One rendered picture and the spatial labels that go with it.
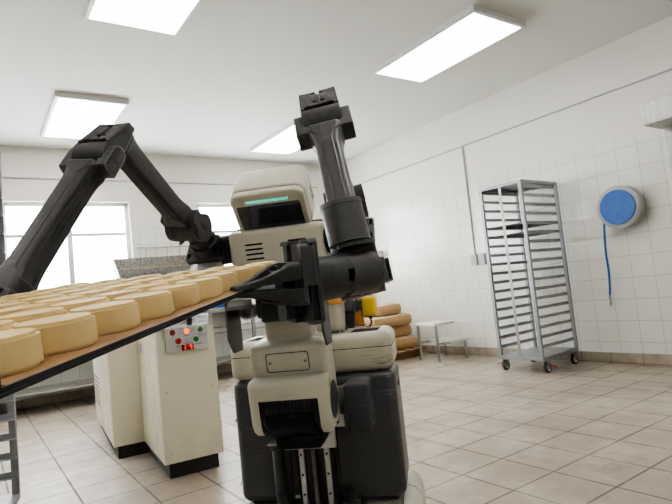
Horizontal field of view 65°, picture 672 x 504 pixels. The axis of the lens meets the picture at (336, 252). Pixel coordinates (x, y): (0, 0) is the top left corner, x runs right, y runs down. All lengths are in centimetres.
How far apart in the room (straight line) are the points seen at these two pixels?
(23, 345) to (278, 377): 121
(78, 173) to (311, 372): 77
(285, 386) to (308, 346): 12
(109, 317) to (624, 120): 548
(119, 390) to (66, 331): 353
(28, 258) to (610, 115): 531
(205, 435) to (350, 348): 176
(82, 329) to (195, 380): 290
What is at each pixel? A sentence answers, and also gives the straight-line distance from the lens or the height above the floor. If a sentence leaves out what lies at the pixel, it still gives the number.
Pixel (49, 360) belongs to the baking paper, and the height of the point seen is 93.
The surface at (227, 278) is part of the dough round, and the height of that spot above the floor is 98.
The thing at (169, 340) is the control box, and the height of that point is 77.
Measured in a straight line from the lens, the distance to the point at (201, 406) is 330.
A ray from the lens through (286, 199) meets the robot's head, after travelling 144.
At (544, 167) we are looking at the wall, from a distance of 609.
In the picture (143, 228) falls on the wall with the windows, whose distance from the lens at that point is 733.
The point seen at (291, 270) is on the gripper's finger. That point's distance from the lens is 61.
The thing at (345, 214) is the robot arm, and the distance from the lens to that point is 69.
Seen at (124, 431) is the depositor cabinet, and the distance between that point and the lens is 395.
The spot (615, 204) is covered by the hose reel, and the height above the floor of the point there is 148.
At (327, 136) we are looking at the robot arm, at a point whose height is 123.
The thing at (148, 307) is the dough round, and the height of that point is 96.
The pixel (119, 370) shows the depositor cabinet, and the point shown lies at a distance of 389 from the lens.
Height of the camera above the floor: 96
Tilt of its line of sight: 4 degrees up
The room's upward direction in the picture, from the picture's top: 6 degrees counter-clockwise
